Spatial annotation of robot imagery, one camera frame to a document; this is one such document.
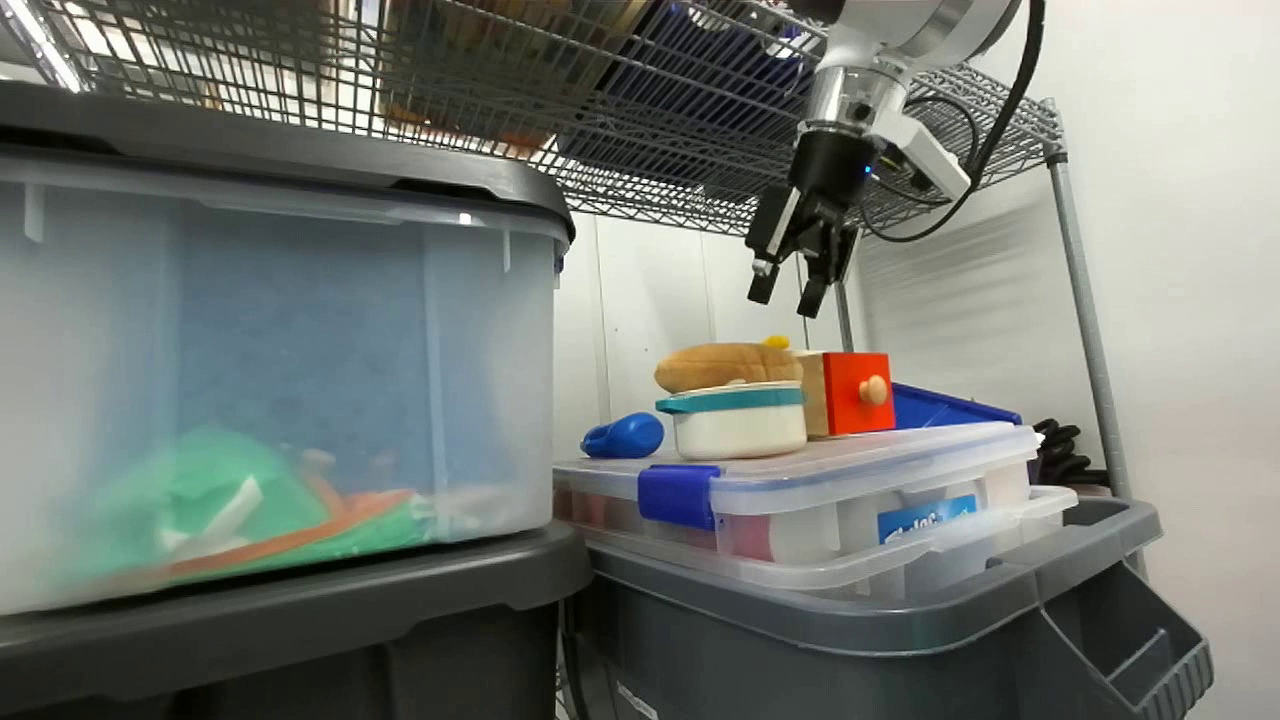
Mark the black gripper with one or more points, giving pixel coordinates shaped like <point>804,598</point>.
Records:
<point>833,165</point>

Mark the brown bread toy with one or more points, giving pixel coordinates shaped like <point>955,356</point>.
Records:
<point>720,366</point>

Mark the white bowl teal band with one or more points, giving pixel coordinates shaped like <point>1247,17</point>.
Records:
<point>735,434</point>

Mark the yellow ball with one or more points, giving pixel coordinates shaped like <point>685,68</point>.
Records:
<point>778,344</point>

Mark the orange red box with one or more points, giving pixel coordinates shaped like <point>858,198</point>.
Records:
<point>844,402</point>

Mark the dark blue storage bin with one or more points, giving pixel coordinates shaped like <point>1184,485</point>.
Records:
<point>720,82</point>

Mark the blue flat plastic piece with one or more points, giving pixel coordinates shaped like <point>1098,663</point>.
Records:
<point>945,409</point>

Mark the clear compartment container blue latches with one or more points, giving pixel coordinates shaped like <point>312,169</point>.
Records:
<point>854,467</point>

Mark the blue round toy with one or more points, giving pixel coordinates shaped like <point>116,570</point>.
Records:
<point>625,438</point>

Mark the blue container latch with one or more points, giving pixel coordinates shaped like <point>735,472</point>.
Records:
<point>676,498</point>

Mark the large clear plastic container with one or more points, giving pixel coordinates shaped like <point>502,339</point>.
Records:
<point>1015,512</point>

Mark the brown box on mesh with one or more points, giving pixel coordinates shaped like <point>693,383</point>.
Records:
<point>506,67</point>

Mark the grey plastic storage bin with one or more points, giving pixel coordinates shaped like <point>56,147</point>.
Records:
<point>801,666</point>

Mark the clear tote dark grey lid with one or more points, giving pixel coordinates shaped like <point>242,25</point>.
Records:
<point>335,334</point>

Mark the orange flat item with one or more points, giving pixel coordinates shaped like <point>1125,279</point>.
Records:
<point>360,512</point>

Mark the green soft item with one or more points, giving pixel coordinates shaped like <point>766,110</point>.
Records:
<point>200,502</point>

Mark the dark grey storage bin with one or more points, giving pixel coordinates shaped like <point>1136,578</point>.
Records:
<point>267,642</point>

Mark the metal shelf post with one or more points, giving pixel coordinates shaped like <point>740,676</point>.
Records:
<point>844,326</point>
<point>1093,334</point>

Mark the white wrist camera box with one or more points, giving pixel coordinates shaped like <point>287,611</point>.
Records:
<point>927,152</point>

